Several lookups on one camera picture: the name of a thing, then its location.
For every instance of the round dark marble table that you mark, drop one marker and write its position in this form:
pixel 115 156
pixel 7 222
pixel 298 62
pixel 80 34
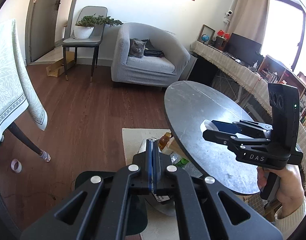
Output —
pixel 190 108

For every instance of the dark green trash bin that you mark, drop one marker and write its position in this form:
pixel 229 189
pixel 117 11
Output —
pixel 137 217

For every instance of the black table leg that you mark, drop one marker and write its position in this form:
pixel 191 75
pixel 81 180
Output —
pixel 17 132

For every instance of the grey door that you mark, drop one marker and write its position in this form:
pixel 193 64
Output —
pixel 40 28

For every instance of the white security camera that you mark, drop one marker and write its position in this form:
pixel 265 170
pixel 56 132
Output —
pixel 228 16

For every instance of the tape roll on floor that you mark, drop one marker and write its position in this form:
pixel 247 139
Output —
pixel 16 166

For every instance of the picture frame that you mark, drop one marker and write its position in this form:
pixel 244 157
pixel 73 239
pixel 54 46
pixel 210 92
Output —
pixel 206 30

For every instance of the potted green plant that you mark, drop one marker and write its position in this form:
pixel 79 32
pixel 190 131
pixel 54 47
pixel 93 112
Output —
pixel 85 26

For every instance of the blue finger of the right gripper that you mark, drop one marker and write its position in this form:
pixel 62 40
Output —
pixel 226 127
pixel 222 138

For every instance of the person's right hand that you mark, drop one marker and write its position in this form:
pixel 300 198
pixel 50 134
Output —
pixel 290 192

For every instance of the small round lower table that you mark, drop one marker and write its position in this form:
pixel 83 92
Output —
pixel 163 201

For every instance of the person's right forearm white sleeve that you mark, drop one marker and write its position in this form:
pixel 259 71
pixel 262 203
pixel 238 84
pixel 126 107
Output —
pixel 287 225

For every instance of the small red flags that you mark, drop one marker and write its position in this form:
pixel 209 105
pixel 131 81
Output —
pixel 223 35

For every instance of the beige curtain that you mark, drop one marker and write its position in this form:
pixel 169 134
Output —
pixel 249 19

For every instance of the beige fringed cloth sideboard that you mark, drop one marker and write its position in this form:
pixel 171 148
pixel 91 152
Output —
pixel 250 82

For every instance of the flat cardboard box on floor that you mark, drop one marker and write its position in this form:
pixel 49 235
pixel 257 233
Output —
pixel 56 69

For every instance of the black bag on armchair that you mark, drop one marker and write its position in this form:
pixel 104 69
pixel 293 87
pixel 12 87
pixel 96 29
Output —
pixel 151 51

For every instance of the black monitor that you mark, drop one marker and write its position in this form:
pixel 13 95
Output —
pixel 243 48

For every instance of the amber bottle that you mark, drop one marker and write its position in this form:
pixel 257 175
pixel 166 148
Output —
pixel 164 140

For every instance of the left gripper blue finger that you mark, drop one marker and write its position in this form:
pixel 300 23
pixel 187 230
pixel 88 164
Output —
pixel 150 164
pixel 156 165

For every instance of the grey dining chair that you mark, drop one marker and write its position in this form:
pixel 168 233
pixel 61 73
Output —
pixel 94 41

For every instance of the grey cat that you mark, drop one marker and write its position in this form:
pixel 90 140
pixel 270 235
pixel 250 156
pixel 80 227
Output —
pixel 136 48

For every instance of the small blue globe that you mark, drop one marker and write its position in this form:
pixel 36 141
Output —
pixel 205 38

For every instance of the grey armchair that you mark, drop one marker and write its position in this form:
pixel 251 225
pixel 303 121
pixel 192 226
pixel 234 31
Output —
pixel 148 70

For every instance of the wooden bookshelf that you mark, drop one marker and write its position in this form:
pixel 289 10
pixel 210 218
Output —
pixel 273 71

